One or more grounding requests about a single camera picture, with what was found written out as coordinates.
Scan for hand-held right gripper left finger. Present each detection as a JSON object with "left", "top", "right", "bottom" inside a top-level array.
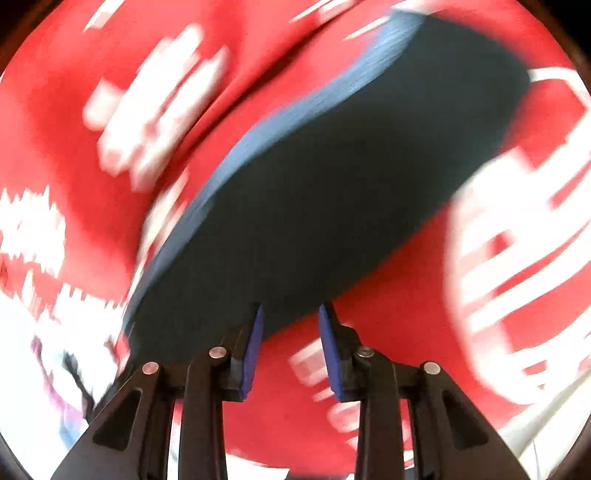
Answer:
[{"left": 51, "top": 302, "right": 266, "bottom": 480}]

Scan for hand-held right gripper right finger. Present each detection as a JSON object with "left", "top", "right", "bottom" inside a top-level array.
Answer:
[{"left": 318, "top": 302, "right": 532, "bottom": 480}]

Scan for dark pants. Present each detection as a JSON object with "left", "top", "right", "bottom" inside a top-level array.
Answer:
[{"left": 122, "top": 9, "right": 532, "bottom": 370}]

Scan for red printed sofa cover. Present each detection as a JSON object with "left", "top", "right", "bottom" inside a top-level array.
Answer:
[{"left": 0, "top": 0, "right": 591, "bottom": 478}]

